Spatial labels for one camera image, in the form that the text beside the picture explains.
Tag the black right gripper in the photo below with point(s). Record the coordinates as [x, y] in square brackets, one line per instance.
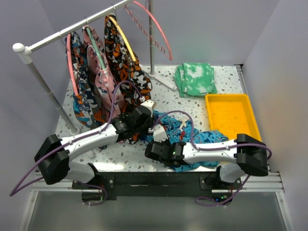
[166, 141]

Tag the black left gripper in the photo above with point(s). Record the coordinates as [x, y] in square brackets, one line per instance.
[149, 121]

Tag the blue shark print shorts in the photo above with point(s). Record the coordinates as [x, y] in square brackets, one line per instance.
[181, 131]

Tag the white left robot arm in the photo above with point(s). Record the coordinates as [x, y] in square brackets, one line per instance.
[55, 158]

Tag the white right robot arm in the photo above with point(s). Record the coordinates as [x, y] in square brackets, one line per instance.
[243, 155]

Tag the orange black camouflage shorts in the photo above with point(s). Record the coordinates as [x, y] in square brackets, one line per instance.
[123, 67]

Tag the pink patterned shorts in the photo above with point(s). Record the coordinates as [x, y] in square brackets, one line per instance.
[104, 81]

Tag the navy orange patterned shorts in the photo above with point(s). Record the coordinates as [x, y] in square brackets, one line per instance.
[85, 105]

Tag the green hanger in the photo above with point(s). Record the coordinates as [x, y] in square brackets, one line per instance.
[97, 51]

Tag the green white tie-dye shorts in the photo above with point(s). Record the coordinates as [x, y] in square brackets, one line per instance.
[195, 80]

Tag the yellow hanger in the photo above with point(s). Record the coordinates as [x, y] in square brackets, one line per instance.
[124, 38]

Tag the pink hanger with shorts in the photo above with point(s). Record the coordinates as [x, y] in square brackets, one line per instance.
[70, 64]

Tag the yellow plastic tray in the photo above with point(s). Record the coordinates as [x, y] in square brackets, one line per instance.
[231, 114]

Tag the silver clothes rack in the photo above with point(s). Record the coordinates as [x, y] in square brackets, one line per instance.
[24, 52]

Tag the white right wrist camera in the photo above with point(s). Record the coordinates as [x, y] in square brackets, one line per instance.
[158, 132]

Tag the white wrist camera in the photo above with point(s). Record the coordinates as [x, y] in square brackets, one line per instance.
[150, 104]
[158, 132]

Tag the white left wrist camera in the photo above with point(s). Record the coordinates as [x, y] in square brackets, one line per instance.
[150, 104]

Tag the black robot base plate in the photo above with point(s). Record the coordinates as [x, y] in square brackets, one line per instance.
[156, 184]

